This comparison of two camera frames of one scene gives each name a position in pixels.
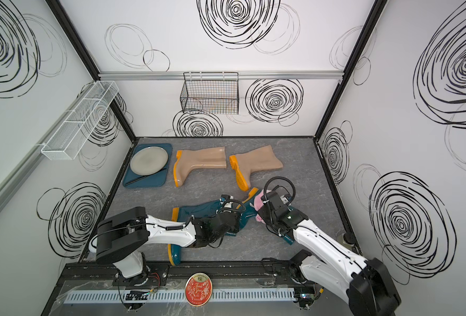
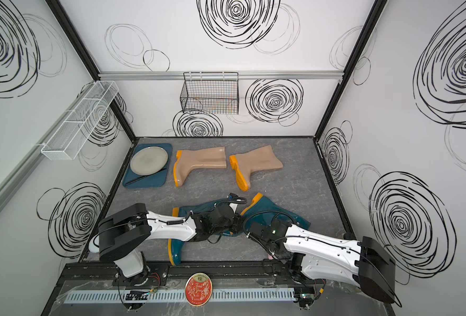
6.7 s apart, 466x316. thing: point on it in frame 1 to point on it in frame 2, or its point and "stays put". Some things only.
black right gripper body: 269,219 to 282,256
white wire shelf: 71,133 stays put
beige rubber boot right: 244,164 stays put
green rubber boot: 185,213 stays put
